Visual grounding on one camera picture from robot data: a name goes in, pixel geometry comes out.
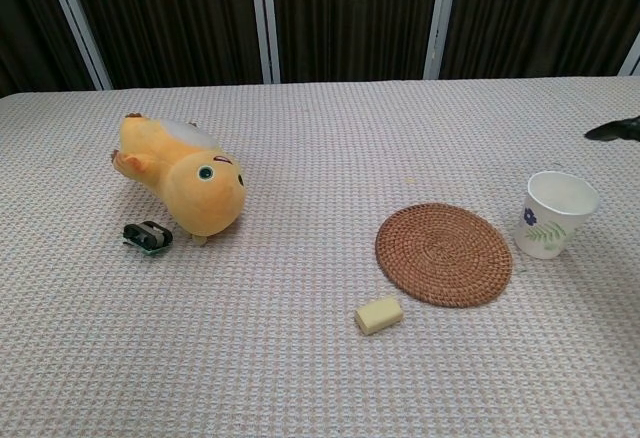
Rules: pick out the pale yellow rectangular block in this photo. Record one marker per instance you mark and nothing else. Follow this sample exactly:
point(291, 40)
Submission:
point(378, 314)

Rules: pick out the yellow plush chick toy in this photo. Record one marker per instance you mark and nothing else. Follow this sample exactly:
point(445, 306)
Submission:
point(190, 178)

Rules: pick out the brown woven round coaster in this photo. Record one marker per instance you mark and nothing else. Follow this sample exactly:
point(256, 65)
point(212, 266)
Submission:
point(444, 253)

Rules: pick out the white floral paper cup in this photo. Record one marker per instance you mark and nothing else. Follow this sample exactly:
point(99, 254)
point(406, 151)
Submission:
point(550, 228)

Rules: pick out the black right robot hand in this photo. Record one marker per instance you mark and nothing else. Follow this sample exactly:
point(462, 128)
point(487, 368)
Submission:
point(617, 130)

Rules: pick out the dark partition panel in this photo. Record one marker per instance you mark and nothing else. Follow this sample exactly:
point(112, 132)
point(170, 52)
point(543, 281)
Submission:
point(165, 18)
point(355, 18)
point(35, 33)
point(540, 15)

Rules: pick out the waffle-weave table cloth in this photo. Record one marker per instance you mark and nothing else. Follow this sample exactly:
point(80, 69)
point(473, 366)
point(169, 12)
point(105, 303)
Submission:
point(300, 333)

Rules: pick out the small black electronic module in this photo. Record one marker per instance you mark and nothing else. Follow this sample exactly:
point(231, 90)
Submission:
point(148, 238)

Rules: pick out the white partition frame post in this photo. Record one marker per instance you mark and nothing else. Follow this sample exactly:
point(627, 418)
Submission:
point(631, 58)
point(77, 23)
point(265, 20)
point(440, 18)

